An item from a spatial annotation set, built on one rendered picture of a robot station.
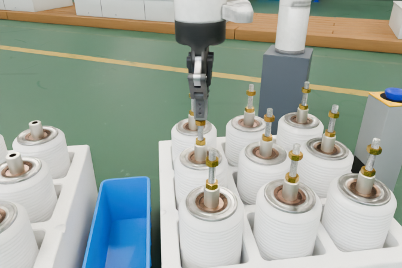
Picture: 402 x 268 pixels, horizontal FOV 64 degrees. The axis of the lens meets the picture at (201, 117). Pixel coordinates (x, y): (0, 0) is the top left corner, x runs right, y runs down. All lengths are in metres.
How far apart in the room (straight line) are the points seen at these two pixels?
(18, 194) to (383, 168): 0.71
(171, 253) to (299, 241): 0.19
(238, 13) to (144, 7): 2.54
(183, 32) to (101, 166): 0.66
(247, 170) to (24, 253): 0.36
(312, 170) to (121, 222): 0.46
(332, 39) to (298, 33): 1.45
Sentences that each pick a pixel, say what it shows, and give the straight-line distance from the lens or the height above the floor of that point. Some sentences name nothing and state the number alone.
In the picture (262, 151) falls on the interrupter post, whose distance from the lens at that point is 0.59.
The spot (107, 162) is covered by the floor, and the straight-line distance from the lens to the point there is 1.06.
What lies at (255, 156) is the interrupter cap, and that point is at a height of 0.25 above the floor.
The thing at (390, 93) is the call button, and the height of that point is 0.33.
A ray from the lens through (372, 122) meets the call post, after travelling 0.77.
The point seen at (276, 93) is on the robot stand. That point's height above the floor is 0.18.
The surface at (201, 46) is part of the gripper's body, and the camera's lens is 0.46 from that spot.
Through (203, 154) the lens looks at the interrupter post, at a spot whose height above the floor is 0.26.
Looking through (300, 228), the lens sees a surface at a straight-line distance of 0.50.
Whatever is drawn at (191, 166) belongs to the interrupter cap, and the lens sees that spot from 0.55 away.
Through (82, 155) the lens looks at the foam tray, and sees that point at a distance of 0.77.
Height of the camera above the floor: 0.57
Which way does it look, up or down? 26 degrees down
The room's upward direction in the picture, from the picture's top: straight up
